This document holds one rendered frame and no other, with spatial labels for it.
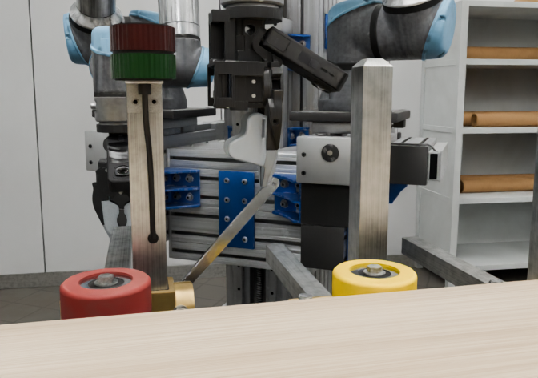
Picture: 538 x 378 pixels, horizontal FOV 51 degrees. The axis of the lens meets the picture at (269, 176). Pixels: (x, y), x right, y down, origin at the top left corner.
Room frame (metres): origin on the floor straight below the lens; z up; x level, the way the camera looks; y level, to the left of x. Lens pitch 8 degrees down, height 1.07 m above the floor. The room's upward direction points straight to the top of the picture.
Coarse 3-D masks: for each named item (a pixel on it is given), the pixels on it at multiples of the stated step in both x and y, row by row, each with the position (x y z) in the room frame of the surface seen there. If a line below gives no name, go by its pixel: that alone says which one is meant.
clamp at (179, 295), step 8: (168, 280) 0.59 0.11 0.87; (168, 288) 0.57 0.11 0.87; (176, 288) 0.58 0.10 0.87; (184, 288) 0.58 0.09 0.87; (192, 288) 0.58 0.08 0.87; (152, 296) 0.56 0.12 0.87; (160, 296) 0.56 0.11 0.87; (168, 296) 0.56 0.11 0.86; (176, 296) 0.57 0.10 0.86; (184, 296) 0.57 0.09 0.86; (192, 296) 0.57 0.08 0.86; (152, 304) 0.56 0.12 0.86; (160, 304) 0.56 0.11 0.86; (168, 304) 0.56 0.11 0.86; (176, 304) 0.56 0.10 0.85; (184, 304) 0.57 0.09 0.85; (192, 304) 0.57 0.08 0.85
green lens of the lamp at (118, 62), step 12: (120, 60) 0.51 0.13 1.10; (132, 60) 0.50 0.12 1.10; (144, 60) 0.50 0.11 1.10; (156, 60) 0.51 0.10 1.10; (168, 60) 0.52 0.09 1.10; (120, 72) 0.51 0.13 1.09; (132, 72) 0.50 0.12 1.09; (144, 72) 0.50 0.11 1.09; (156, 72) 0.51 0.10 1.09; (168, 72) 0.52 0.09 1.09
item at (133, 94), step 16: (128, 80) 0.51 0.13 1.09; (144, 80) 0.51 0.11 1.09; (160, 80) 0.52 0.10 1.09; (128, 96) 0.56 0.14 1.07; (144, 96) 0.53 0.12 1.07; (160, 96) 0.56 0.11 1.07; (128, 112) 0.56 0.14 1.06; (144, 112) 0.53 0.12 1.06; (160, 112) 0.56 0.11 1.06; (144, 128) 0.53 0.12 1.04
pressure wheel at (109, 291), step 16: (96, 272) 0.51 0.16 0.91; (112, 272) 0.51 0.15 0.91; (128, 272) 0.51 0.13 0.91; (144, 272) 0.51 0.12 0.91; (64, 288) 0.47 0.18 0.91; (80, 288) 0.47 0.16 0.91; (96, 288) 0.47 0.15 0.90; (112, 288) 0.47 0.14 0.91; (128, 288) 0.47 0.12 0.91; (144, 288) 0.48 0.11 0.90; (64, 304) 0.46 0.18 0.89; (80, 304) 0.45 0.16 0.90; (96, 304) 0.45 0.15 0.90; (112, 304) 0.45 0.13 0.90; (128, 304) 0.46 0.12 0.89; (144, 304) 0.48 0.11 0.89
